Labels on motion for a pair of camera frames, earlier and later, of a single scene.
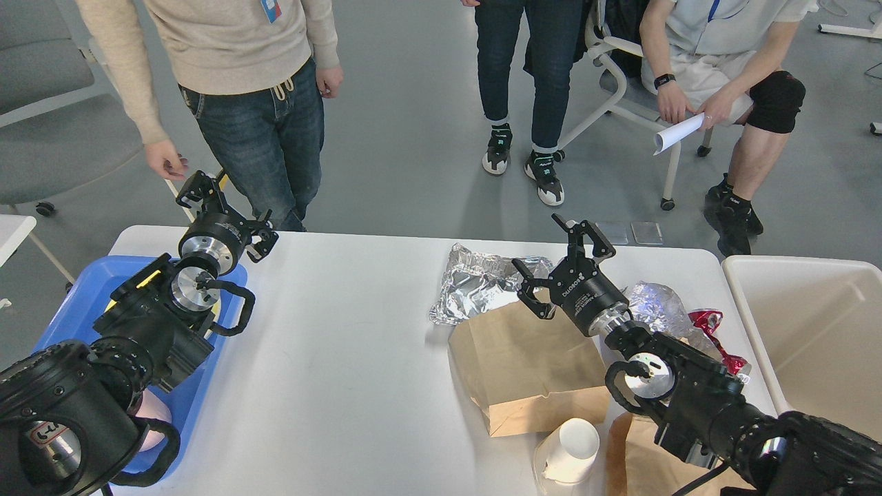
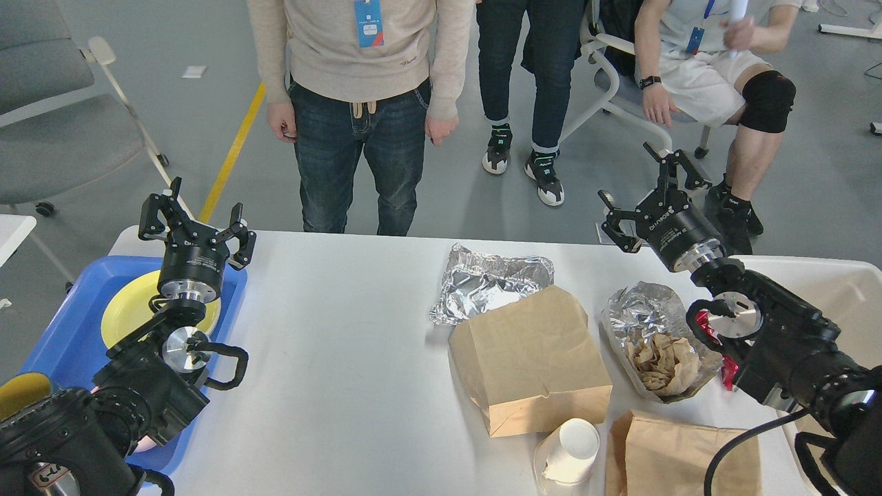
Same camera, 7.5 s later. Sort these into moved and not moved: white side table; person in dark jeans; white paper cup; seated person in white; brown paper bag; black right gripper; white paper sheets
Moved: white paper sheets; black right gripper
Not moved: white paper cup; white side table; person in dark jeans; brown paper bag; seated person in white
